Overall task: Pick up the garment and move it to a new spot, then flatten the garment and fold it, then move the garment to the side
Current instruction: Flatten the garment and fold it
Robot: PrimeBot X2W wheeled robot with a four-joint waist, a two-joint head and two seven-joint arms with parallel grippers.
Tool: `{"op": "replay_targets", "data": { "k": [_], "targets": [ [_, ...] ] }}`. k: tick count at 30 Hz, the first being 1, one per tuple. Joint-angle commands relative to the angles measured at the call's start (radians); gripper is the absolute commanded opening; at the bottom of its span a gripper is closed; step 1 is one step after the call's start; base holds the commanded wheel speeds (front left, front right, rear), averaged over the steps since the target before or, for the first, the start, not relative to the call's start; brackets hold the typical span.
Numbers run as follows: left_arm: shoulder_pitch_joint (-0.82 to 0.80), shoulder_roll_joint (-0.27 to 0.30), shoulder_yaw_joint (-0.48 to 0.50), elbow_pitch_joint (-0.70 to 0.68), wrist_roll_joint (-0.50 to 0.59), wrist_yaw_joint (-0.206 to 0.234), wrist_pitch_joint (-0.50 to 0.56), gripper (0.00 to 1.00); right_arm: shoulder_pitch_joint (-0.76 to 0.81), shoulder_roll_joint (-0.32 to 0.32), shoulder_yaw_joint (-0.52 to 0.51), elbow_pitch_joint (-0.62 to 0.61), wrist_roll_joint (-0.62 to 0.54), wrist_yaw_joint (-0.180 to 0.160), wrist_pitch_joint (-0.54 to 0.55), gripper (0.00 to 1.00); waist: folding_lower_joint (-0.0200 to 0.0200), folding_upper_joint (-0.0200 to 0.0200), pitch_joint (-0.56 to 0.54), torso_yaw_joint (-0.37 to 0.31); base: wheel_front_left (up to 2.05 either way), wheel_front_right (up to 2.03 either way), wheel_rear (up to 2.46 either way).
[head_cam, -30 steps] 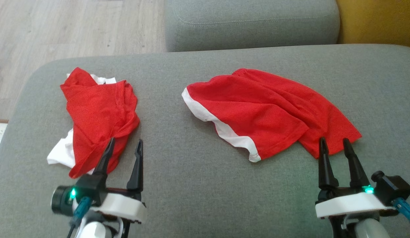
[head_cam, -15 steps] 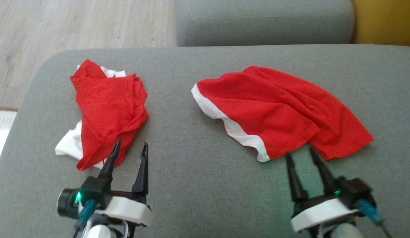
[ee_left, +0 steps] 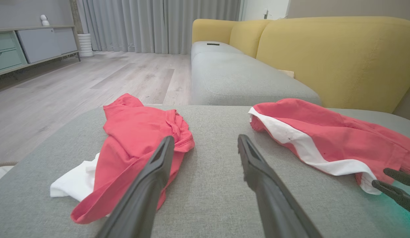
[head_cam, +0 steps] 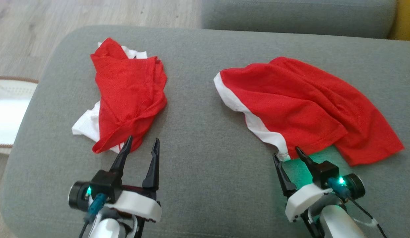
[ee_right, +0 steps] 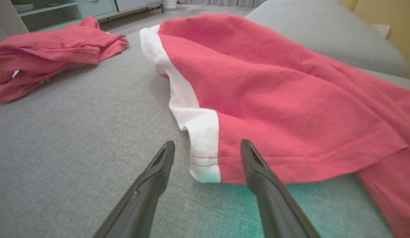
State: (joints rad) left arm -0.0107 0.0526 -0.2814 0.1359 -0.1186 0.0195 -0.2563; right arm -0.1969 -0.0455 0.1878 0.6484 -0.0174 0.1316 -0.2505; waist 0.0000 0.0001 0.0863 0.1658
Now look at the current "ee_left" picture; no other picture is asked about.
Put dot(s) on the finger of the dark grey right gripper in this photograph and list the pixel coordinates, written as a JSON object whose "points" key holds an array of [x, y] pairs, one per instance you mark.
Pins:
{"points": [[403, 177], [399, 195]]}

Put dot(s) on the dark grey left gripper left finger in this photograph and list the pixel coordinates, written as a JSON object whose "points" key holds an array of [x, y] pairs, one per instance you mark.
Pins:
{"points": [[148, 185]]}

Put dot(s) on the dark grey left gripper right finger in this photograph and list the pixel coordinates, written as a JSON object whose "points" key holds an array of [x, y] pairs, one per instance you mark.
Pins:
{"points": [[267, 191]]}

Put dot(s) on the red and white shirt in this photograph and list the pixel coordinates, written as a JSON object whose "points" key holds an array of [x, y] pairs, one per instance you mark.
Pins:
{"points": [[135, 132]]}

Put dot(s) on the red shorts with white stripe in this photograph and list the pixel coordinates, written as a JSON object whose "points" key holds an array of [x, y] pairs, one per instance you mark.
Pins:
{"points": [[340, 138]]}

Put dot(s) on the grey fabric ottoman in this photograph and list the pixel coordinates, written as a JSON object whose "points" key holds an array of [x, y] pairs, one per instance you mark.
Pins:
{"points": [[211, 185]]}

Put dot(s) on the white laundry basket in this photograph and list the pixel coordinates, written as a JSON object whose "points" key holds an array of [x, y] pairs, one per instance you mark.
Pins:
{"points": [[0, 172]]}

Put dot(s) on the yellow sofa with grey seat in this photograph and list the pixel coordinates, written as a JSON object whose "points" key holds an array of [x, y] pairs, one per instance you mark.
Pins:
{"points": [[323, 49]]}

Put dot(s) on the white ribbed plant pot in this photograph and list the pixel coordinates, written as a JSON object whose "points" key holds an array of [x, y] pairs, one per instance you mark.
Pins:
{"points": [[85, 46]]}

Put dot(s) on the grey pleated curtain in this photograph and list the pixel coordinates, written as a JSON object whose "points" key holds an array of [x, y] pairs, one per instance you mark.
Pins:
{"points": [[152, 23]]}

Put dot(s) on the grey and green tv cabinet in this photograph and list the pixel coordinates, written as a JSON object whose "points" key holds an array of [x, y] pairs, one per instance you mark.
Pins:
{"points": [[39, 44]]}

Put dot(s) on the green potted tree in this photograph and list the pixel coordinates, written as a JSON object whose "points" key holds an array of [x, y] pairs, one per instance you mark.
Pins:
{"points": [[76, 16]]}

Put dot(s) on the white figurine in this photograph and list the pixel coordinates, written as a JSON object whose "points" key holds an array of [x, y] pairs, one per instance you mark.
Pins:
{"points": [[44, 19]]}

